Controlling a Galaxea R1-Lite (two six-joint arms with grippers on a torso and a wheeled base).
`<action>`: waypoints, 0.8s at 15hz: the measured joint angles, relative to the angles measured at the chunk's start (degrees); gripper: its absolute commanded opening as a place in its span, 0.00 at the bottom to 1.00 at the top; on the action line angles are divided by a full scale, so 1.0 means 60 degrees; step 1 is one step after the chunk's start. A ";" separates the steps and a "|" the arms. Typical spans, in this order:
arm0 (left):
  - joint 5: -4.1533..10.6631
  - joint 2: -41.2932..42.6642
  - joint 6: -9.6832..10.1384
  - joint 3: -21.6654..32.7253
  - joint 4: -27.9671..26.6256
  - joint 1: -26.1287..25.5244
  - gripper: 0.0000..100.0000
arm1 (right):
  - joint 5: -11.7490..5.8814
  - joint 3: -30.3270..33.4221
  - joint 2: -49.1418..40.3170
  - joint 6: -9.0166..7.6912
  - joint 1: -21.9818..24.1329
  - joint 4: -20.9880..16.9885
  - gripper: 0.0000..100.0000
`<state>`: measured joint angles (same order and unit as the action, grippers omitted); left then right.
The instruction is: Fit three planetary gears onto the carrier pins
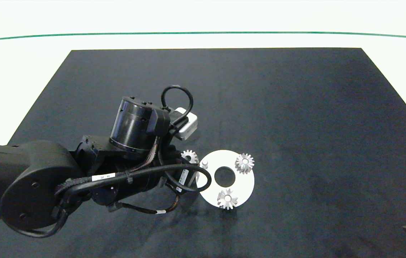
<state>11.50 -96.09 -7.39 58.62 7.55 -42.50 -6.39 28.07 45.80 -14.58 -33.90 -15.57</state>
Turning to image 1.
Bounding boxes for small steel planetary gear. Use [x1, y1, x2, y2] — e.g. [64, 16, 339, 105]
[217, 188, 239, 210]
[235, 153, 255, 175]
[181, 149, 199, 165]

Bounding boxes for round white pinned plate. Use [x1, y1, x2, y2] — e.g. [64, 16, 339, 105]
[195, 150, 255, 208]

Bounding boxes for dark rectangular work mat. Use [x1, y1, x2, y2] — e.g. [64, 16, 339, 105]
[0, 48, 406, 258]

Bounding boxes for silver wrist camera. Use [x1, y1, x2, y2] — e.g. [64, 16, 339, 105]
[171, 107, 198, 140]

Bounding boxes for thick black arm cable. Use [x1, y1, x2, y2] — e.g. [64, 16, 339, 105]
[54, 163, 212, 203]

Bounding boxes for braided arm cable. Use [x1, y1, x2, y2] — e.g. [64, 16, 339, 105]
[108, 193, 181, 215]

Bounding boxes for black camera cable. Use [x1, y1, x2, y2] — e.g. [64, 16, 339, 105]
[161, 85, 194, 125]

